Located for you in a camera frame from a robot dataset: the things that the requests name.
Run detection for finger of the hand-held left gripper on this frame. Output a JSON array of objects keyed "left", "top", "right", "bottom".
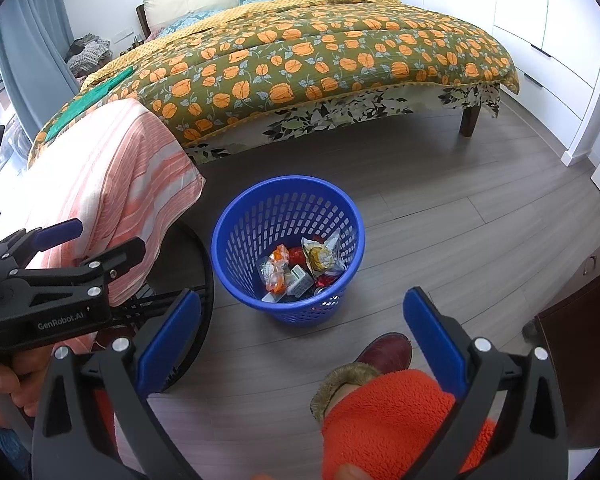
[
  {"left": 7, "top": 237, "right": 147, "bottom": 307},
  {"left": 0, "top": 219, "right": 84, "bottom": 267}
]

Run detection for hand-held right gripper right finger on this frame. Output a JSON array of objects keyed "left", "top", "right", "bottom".
[{"left": 402, "top": 286, "right": 571, "bottom": 480}]

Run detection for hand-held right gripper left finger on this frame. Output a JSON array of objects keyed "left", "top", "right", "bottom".
[{"left": 31, "top": 287, "right": 202, "bottom": 480}]

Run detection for blue plastic wastebasket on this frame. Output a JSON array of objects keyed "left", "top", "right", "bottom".
[{"left": 211, "top": 176, "right": 366, "bottom": 328}]

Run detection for orange snack packet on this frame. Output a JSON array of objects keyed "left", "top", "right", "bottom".
[{"left": 259, "top": 244, "right": 292, "bottom": 295}]

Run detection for white milk carton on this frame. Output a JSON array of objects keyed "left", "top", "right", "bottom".
[{"left": 286, "top": 266, "right": 317, "bottom": 297}]

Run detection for person's left hand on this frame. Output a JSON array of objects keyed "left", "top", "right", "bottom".
[{"left": 0, "top": 347, "right": 52, "bottom": 418}]

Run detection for maroon fur-lined shoe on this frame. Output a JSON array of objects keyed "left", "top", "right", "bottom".
[{"left": 310, "top": 335, "right": 413, "bottom": 421}]

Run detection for person's orange fleece pants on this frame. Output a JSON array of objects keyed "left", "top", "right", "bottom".
[{"left": 94, "top": 369, "right": 498, "bottom": 480}]

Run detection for grey washing machine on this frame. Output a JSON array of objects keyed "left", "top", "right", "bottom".
[{"left": 0, "top": 119, "right": 31, "bottom": 173}]

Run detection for green folded cloth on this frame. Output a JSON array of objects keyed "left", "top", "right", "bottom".
[{"left": 44, "top": 67, "right": 136, "bottom": 138}]

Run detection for dark brown wooden cabinet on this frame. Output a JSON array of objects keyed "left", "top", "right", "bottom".
[{"left": 522, "top": 255, "right": 600, "bottom": 453}]

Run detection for grey-blue curtain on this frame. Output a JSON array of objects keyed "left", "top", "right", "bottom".
[{"left": 0, "top": 0, "right": 81, "bottom": 146}]

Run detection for pile of clothes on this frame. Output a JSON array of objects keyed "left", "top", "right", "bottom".
[{"left": 66, "top": 35, "right": 113, "bottom": 78}]

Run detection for dark wooden bed leg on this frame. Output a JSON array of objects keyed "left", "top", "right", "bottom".
[{"left": 459, "top": 107, "right": 481, "bottom": 137}]

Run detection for leaf print bed skirt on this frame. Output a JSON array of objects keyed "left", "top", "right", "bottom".
[{"left": 187, "top": 82, "right": 501, "bottom": 166}]

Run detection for bed with orange-flower quilt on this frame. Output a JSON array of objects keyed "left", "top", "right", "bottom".
[{"left": 27, "top": 0, "right": 521, "bottom": 168}]

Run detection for yellow blanket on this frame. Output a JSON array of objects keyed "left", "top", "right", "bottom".
[{"left": 80, "top": 0, "right": 401, "bottom": 91}]

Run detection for white wardrobe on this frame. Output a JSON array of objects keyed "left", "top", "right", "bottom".
[{"left": 375, "top": 0, "right": 600, "bottom": 201}]

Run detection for black round table frame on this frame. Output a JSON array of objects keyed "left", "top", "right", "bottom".
[{"left": 107, "top": 220, "right": 216, "bottom": 393}]

